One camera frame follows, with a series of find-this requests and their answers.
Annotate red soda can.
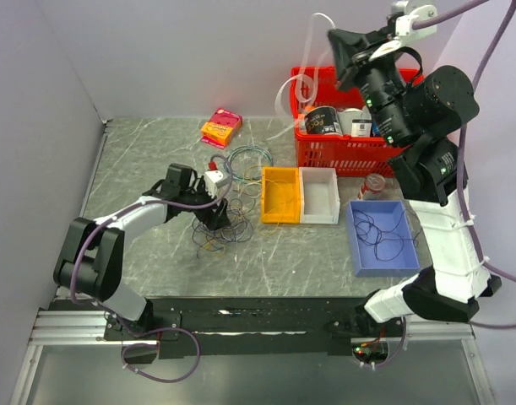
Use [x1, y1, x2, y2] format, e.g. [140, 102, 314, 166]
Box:
[357, 173, 386, 201]

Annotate blue plastic tray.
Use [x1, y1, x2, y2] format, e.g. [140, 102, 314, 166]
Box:
[346, 200, 420, 278]

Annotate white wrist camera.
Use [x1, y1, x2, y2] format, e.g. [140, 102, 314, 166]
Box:
[369, 1, 437, 61]
[204, 170, 230, 199]

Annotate purple wires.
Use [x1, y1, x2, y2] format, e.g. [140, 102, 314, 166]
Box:
[190, 196, 255, 259]

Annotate red plastic shopping basket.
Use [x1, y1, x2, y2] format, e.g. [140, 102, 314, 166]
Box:
[294, 66, 403, 178]

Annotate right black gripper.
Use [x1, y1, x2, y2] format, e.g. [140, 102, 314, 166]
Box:
[326, 26, 413, 149]

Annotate yellow wire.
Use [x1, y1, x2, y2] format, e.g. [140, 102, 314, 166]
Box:
[202, 164, 301, 257]

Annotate yellow plastic bin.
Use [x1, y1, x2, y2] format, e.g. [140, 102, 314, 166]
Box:
[261, 166, 301, 224]

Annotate white labelled container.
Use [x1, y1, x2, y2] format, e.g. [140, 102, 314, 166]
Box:
[337, 108, 372, 138]

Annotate white plastic bin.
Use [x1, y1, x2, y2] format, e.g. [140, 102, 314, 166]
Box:
[299, 167, 340, 225]

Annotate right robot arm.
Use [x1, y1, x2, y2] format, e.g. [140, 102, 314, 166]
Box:
[328, 29, 502, 336]

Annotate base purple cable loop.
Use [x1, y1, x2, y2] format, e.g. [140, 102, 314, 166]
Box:
[121, 327, 203, 384]

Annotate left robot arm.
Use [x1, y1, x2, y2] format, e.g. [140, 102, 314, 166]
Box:
[53, 162, 233, 339]

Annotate aluminium rail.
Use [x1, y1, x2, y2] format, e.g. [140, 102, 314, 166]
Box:
[29, 310, 475, 346]

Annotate green blue coiled wire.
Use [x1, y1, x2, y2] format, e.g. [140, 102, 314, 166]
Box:
[224, 143, 274, 186]

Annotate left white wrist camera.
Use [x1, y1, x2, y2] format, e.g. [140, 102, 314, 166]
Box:
[204, 170, 230, 199]

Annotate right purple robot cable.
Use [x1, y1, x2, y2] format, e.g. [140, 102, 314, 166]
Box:
[411, 0, 516, 330]

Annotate pink orange small box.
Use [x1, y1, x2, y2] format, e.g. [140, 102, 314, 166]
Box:
[201, 108, 243, 149]

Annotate black labelled can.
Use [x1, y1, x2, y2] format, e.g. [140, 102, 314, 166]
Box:
[304, 105, 343, 136]

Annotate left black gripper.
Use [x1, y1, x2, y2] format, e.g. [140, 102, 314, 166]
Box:
[181, 178, 231, 231]

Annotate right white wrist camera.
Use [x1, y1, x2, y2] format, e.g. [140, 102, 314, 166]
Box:
[369, 1, 437, 61]

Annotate white wire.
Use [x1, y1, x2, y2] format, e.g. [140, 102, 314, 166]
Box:
[263, 12, 339, 143]

